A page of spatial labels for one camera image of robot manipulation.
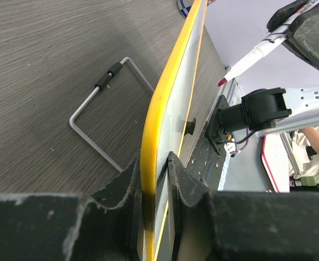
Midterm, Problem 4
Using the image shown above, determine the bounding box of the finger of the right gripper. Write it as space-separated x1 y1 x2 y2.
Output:
266 0 308 32
284 5 319 70

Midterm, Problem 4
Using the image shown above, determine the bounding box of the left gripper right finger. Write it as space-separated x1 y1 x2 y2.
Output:
167 152 319 260

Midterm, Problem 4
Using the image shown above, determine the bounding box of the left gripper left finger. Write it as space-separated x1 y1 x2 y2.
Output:
0 159 143 260

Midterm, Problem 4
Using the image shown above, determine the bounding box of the pink capped marker pen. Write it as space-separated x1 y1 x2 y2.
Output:
218 1 319 86

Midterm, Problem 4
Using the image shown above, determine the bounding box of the yellow framed whiteboard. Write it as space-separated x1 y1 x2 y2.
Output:
140 1 207 260

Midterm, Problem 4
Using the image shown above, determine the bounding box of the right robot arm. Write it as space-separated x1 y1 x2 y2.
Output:
205 1 319 153

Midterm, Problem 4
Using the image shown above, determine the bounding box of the right whiteboard foot clip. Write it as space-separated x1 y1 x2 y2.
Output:
176 118 197 135

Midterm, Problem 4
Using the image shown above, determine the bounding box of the energy drink can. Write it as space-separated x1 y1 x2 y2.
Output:
176 0 194 18

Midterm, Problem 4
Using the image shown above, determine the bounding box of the person in background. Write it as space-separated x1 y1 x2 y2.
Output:
289 126 319 179

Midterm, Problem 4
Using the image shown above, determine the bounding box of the white cable duct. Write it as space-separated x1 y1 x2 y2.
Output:
217 157 230 191

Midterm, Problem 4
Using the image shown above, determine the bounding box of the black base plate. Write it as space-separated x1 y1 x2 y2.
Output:
187 135 226 190

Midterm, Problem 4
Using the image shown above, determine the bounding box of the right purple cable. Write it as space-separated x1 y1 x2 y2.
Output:
229 141 250 158

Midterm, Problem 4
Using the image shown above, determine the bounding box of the metal wire whiteboard stand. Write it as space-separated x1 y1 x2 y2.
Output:
68 56 154 172

